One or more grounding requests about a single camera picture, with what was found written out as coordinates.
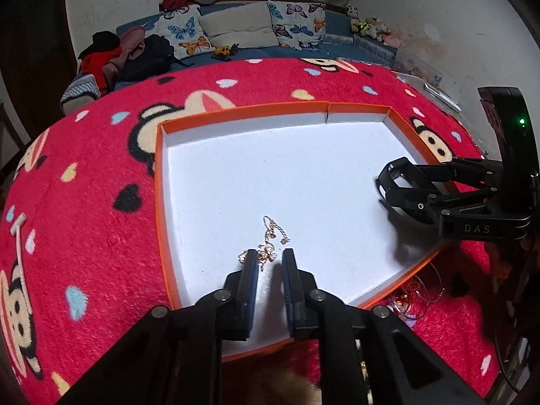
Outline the black backpack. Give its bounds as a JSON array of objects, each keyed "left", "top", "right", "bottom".
[{"left": 116, "top": 34, "right": 195, "bottom": 82}]

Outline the rose gold chain bracelet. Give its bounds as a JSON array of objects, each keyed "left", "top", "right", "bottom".
[{"left": 238, "top": 215, "right": 292, "bottom": 273}]

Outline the pile of plush toys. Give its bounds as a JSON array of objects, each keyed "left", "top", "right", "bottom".
[{"left": 345, "top": 4, "right": 402, "bottom": 49}]

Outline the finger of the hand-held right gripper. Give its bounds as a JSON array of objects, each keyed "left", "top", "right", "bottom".
[
  {"left": 375, "top": 156, "right": 505, "bottom": 192},
  {"left": 382, "top": 186, "right": 503, "bottom": 226}
]

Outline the butterfly print pillow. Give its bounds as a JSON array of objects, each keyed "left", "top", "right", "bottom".
[
  {"left": 267, "top": 1, "right": 327, "bottom": 49},
  {"left": 145, "top": 6, "right": 214, "bottom": 57}
]

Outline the dark wooden door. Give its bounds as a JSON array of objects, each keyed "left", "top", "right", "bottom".
[{"left": 0, "top": 0, "right": 77, "bottom": 144}]

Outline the black cable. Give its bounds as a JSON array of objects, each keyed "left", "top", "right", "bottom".
[{"left": 491, "top": 325, "right": 530, "bottom": 394}]

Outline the person's fuzzy tan clothing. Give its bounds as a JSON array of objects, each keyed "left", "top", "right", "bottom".
[{"left": 223, "top": 342, "right": 323, "bottom": 405}]

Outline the grey striped cloth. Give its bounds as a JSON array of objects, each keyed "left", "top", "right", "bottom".
[{"left": 60, "top": 74, "right": 102, "bottom": 114}]

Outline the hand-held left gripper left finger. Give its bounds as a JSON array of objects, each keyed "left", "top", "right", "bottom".
[{"left": 55, "top": 250, "right": 259, "bottom": 405}]

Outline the pile of red pink clothes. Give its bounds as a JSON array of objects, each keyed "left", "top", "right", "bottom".
[{"left": 78, "top": 25, "right": 146, "bottom": 94}]

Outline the beige pillow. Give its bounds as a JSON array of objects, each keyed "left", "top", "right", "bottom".
[{"left": 198, "top": 2, "right": 279, "bottom": 48}]

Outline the red cartoon printed blanket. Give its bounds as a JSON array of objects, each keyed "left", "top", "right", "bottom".
[{"left": 0, "top": 57, "right": 507, "bottom": 405}]

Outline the small silver bangle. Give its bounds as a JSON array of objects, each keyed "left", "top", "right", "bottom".
[{"left": 390, "top": 290, "right": 427, "bottom": 319}]

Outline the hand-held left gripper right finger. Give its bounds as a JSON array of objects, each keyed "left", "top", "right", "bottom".
[{"left": 282, "top": 248, "right": 490, "bottom": 405}]

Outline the blue sofa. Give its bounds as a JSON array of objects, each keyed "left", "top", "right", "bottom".
[{"left": 116, "top": 2, "right": 397, "bottom": 82}]

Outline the large silver bangle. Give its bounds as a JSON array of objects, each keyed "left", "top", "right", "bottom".
[{"left": 408, "top": 262, "right": 446, "bottom": 304}]

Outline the orange cardboard tray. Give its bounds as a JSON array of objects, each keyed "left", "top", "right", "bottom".
[{"left": 155, "top": 101, "right": 458, "bottom": 363}]

